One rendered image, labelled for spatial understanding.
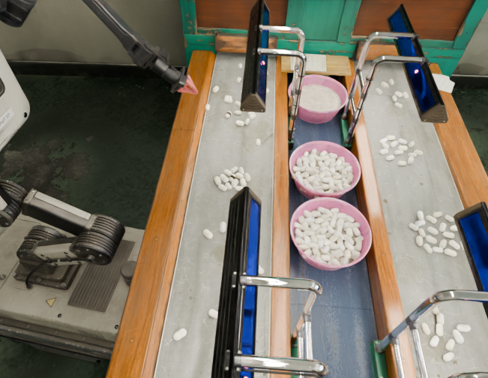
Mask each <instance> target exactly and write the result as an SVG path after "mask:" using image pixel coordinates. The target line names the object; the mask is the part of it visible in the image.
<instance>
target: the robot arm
mask: <svg viewBox="0 0 488 378"><path fill-rule="evenodd" d="M82 1H83V2H84V3H85V4H86V5H87V6H88V7H89V8H90V9H91V10H92V11H93V13H94V14H95V15H96V16H97V17H98V18H99V19H100V20H101V21H102V22H103V23H104V24H105V25H106V26H107V28H108V29H109V30H110V31H111V32H112V33H113V34H114V35H115V36H116V37H117V38H118V39H119V40H120V42H121V44H122V45H123V47H124V48H125V49H126V50H127V51H128V55H129V56H130V57H131V58H132V60H133V63H134V64H136V65H137V66H139V67H142V68H143V69H144V70H145V69H146V68H147V67H148V65H149V64H150V63H151V67H150V69H151V70H152V71H154V72H155V73H156V74H158V75H159V76H161V77H162V78H164V79H165V80H166V81H168V82H169V83H171V84H172V88H171V92H172V93H174V92H175V88H176V87H177V88H176V91H177V92H184V93H191V94H194V95H197V94H198V93H199V92H198V90H197V89H196V87H195V85H194V84H193V81H192V79H191V78H190V76H189V75H188V74H186V75H184V72H185V70H186V68H185V67H183V68H182V69H181V70H180V71H178V70H176V69H175V68H174V67H173V66H171V65H170V64H168V61H169V53H168V51H167V50H166V49H163V48H160V47H158V46H156V47H155V48H154V47H153V46H152V45H151V44H149V43H148V42H147V41H146V39H143V38H142V37H141V36H140V35H139V34H138V33H136V32H135V31H134V30H133V29H132V28H130V27H129V26H128V25H127V24H126V23H125V21H124V20H123V19H122V18H121V17H120V16H119V15H118V14H117V13H116V12H115V11H114V10H113V9H112V8H111V7H110V6H109V5H108V4H107V3H106V2H105V1H104V0H82ZM36 2H37V0H0V20H1V21H2V22H3V23H5V24H6V25H9V26H12V27H14V28H19V27H21V26H22V25H23V23H24V22H25V20H26V18H27V16H28V15H29V13H30V11H31V9H32V8H33V7H34V6H35V4H36ZM187 86H189V87H191V88H192V89H190V88H188V87H187Z"/></svg>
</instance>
